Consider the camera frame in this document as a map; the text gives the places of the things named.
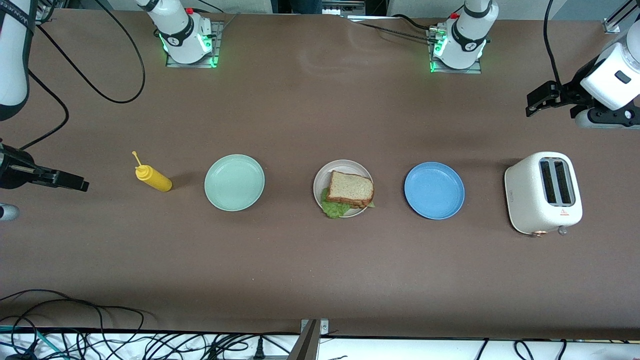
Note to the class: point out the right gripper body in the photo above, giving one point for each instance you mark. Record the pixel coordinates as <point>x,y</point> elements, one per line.
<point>11,168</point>

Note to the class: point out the yellow squeeze bottle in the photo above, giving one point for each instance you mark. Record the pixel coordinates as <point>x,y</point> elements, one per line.
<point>155,179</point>

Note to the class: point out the brown bread slice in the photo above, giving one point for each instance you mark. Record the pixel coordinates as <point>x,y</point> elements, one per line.
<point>350,204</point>
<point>351,187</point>

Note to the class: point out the green lettuce leaf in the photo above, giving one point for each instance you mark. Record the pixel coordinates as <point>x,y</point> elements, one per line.
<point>335,209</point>

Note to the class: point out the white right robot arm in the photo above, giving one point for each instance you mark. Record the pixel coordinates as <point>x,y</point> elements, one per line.
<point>180,35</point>

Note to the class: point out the blue plate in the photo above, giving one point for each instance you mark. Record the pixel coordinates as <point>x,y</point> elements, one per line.
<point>434,190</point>

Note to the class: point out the mint green plate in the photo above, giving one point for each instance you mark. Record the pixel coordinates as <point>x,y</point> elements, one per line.
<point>234,182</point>

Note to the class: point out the beige plate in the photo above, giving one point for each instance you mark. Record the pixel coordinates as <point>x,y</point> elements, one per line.
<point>322,180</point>

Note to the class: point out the white toaster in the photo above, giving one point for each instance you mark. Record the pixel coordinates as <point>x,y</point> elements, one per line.
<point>525,200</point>

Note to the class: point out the white power strip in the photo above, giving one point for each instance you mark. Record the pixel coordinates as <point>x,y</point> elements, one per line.
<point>345,9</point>

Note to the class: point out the black power plug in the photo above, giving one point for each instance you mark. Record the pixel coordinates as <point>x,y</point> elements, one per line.
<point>259,350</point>

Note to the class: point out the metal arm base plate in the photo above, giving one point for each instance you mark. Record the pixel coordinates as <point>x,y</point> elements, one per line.
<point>470,71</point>
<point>192,65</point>

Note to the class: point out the aluminium profile post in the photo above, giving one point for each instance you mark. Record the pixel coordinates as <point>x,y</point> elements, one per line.
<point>307,345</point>

